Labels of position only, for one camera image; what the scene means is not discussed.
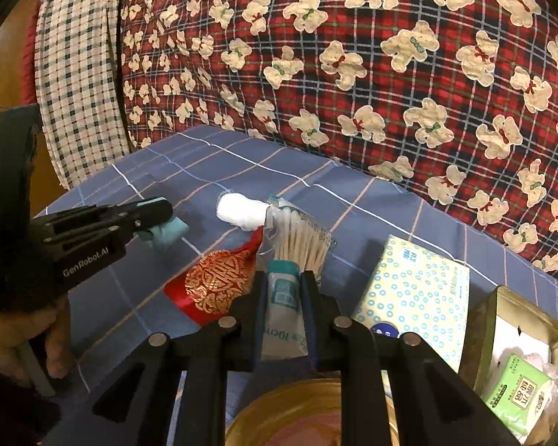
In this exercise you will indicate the teal cloth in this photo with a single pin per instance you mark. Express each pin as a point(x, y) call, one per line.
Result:
point(169, 234)

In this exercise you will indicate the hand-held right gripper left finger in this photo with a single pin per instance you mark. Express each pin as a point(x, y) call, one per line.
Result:
point(259, 316)

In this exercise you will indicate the yellow blue dotted tissue pack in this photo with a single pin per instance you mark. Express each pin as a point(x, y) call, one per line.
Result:
point(414, 288)

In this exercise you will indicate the round gold tin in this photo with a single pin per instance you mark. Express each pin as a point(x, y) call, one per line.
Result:
point(242, 422)

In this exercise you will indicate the red quilted cushion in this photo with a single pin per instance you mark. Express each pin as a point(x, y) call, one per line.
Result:
point(28, 55)

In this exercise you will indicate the person's left hand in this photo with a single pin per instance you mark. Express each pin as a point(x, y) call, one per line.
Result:
point(9, 339)

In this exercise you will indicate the white teal tube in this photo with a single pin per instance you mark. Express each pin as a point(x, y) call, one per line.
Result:
point(283, 302)

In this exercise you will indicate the red plaid bear quilt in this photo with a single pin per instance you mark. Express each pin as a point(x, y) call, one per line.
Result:
point(353, 116)

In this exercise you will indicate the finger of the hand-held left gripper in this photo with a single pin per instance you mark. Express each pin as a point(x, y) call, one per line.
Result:
point(149, 213)

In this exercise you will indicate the green tissue packet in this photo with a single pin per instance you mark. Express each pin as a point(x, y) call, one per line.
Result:
point(516, 385)

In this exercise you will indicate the red gold embroidered pouch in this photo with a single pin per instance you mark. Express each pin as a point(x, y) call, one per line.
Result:
point(209, 278)

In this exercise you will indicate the cotton swab bag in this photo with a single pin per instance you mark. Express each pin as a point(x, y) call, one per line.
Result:
point(302, 241)

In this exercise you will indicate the white paper liner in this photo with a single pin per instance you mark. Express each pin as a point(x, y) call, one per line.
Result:
point(516, 330)

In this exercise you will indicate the person's left forearm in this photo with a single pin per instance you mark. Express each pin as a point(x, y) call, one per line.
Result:
point(9, 413)

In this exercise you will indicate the rectangular gold tin box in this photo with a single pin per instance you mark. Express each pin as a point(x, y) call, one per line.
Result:
point(483, 320)

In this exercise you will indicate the white gauze roll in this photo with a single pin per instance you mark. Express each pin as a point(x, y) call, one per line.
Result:
point(237, 209)

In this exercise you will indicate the blue plaid bedsheet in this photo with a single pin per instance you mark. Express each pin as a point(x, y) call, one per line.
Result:
point(307, 204)

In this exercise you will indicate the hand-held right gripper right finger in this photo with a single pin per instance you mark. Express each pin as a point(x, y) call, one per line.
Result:
point(309, 316)

